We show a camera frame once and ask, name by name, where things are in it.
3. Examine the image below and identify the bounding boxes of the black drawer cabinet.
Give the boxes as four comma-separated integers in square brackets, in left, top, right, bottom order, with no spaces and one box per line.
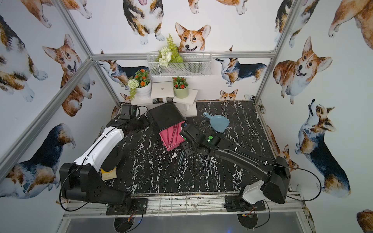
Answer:
[146,102,185,133]

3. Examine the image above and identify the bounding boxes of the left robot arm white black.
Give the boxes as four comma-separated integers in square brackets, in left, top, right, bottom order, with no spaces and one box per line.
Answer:
[60,115,150,206]

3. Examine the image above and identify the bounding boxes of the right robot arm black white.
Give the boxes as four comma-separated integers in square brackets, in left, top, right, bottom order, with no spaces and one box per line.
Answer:
[180,124,291,204]

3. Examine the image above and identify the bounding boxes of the green pencil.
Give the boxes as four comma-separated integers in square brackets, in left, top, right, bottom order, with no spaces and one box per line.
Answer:
[178,150,186,166]
[181,153,186,166]

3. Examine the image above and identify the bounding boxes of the green pencil left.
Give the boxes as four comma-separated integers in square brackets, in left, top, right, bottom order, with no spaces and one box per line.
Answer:
[178,150,186,166]

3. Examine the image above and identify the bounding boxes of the teal plastic dustpan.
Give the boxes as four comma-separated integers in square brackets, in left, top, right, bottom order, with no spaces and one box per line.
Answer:
[203,112,230,133]

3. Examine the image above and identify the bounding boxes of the white pot orange flowers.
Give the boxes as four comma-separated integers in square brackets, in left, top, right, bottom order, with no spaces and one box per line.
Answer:
[128,69,152,100]

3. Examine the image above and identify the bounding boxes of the white stepped display stand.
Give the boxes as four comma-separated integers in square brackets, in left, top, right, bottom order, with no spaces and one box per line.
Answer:
[131,82,198,117]

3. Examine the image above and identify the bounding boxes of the green pot red flowers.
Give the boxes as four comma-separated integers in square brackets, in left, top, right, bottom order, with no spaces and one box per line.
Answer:
[173,76,189,99]

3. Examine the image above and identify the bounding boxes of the yellow cloth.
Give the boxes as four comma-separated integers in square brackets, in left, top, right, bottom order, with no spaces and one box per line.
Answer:
[101,167,117,182]

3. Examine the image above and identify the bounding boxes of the green white artificial fern flowers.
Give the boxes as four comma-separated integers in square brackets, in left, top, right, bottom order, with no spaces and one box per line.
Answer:
[155,34,184,68]

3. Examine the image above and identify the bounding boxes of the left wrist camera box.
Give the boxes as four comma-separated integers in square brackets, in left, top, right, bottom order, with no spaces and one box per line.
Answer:
[119,103,139,120]

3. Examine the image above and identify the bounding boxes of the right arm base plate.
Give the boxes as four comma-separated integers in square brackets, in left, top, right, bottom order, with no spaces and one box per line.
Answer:
[224,196,266,212]

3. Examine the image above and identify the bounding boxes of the white wire basket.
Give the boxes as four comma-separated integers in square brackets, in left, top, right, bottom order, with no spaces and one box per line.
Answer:
[147,52,212,77]

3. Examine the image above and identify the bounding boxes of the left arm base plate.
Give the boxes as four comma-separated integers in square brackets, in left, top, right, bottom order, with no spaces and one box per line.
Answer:
[106,198,148,216]

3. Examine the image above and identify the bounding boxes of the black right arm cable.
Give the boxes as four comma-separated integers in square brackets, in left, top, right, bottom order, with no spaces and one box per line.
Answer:
[273,163,322,202]

